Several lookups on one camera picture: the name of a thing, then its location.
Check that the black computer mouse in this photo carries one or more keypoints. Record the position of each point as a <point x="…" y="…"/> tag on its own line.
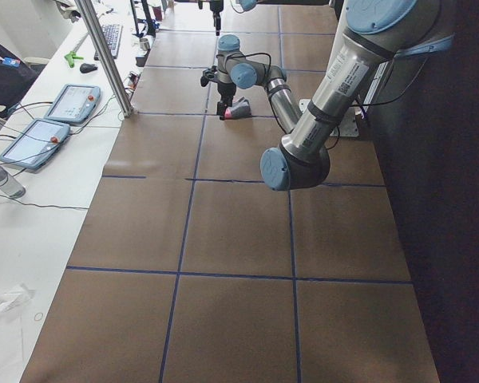
<point x="87" y="68"/>

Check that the green plastic tool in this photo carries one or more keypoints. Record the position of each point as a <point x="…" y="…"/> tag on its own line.
<point x="71" y="57"/>

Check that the black computer keyboard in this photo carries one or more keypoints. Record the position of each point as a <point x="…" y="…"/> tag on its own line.
<point x="112" y="34"/>

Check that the lower teach pendant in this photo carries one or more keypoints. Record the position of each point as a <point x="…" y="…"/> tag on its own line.
<point x="36" y="144"/>

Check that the seated person in black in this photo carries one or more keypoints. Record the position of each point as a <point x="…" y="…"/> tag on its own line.
<point x="16" y="78"/>

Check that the teach pendant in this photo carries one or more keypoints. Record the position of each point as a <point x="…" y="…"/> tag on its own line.
<point x="74" y="104"/>
<point x="36" y="144"/>

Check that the crumpled white tissue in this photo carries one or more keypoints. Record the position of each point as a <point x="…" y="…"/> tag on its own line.
<point x="16" y="297"/>

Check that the upper teach pendant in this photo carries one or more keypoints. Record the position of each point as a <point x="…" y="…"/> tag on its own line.
<point x="74" y="104"/>

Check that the small metal cup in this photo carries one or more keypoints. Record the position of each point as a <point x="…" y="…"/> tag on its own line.
<point x="145" y="43"/>

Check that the grey water bottle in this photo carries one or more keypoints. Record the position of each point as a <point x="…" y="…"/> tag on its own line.
<point x="9" y="185"/>

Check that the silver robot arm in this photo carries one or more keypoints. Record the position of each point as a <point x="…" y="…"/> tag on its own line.
<point x="372" y="32"/>
<point x="247" y="5"/>

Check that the pink towel with grey edge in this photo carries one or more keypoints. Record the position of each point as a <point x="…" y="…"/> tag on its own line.
<point x="240" y="109"/>

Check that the aluminium frame post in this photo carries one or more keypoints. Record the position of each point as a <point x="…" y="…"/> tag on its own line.
<point x="93" y="26"/>

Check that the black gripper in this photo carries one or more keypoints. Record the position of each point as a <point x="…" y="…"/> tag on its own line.
<point x="224" y="88"/>
<point x="215" y="15"/>

